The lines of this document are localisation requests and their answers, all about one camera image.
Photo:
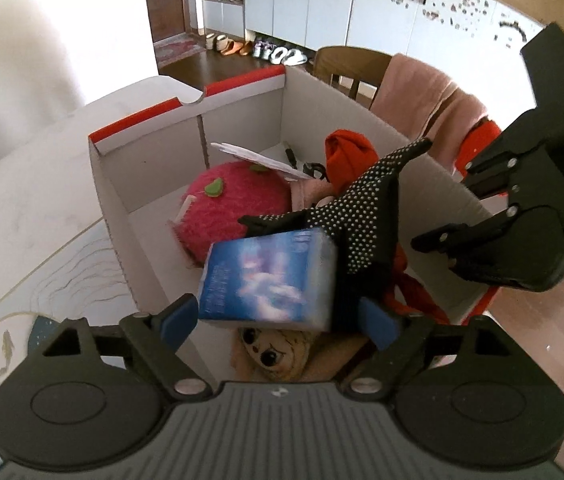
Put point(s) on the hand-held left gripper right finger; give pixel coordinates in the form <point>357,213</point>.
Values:
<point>379,325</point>

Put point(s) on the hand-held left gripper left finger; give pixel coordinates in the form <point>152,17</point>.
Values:
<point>179,317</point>

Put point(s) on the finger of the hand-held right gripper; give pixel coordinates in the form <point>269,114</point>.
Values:
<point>507,152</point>
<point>522,250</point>

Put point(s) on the blue tissue pack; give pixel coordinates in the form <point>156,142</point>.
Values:
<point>262,280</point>

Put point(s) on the black dotted glove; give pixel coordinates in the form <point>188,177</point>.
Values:
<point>362,210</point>

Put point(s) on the white cardboard box red trim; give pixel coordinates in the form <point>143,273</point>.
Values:
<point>161,160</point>

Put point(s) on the red garment on chair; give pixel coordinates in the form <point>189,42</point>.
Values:
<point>482,140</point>

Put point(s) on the plush doll with face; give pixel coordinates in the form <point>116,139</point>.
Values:
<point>272,355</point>

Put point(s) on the pink fringed scarf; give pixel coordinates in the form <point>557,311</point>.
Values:
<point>422,95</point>

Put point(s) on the pink fluffy plush toy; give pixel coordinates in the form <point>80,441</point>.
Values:
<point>242,200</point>

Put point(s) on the white cabinet with stickers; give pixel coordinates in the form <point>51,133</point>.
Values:
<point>392,20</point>

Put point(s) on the white paper sheet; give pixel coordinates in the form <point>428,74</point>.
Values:
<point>252,155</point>

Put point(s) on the wooden chair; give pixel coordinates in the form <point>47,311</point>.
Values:
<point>347,60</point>

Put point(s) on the black pen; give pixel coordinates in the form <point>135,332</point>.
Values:
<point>290,154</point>

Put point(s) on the row of shoes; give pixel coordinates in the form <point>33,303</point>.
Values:
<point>282,55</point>

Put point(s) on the patterned door rug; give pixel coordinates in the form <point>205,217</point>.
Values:
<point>176,50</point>

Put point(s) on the brown wooden door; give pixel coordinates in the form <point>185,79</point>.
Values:
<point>166,0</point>

